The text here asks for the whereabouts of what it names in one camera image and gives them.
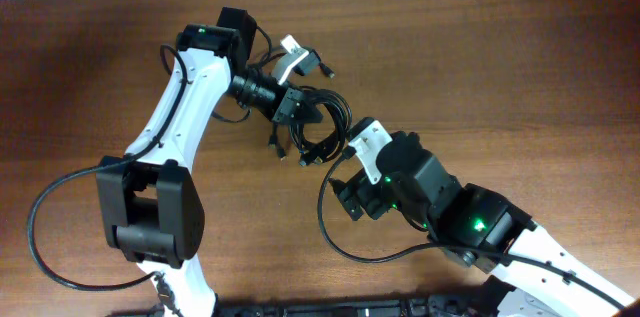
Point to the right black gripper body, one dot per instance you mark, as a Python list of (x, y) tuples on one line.
[(377, 196)]

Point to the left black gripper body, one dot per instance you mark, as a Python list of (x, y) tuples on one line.
[(290, 93)]

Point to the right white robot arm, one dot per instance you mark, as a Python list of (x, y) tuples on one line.
[(474, 226)]

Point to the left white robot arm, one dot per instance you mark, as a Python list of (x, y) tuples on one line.
[(150, 208)]

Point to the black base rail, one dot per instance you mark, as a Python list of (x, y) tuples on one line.
[(434, 306)]

